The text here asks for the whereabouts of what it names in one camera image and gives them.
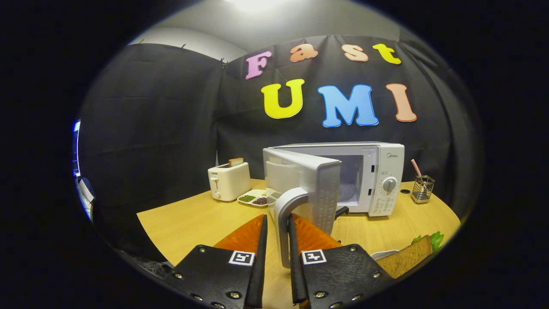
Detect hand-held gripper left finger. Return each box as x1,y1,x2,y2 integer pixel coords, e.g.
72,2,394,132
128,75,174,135
164,214,269,309

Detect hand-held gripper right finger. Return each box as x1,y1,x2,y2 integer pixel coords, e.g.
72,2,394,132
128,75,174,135
287,213,395,309

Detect brown bread lettuce sandwich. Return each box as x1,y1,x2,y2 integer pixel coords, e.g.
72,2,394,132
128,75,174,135
377,232,444,279

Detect white microwave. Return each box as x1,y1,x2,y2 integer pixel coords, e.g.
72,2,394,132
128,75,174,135
262,142,405,269

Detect white divided bean dish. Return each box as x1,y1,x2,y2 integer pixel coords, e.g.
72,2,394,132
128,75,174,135
237,188,284,208

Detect white toaster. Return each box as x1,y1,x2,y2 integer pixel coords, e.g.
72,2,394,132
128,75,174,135
208,161,251,202

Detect white plate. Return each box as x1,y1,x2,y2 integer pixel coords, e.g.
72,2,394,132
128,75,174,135
370,249,399,261

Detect black backdrop cloth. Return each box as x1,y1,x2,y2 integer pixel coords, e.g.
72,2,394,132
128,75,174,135
79,34,481,262

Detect metal wire mesh holder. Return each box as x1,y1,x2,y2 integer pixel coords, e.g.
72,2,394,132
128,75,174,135
411,175,435,204

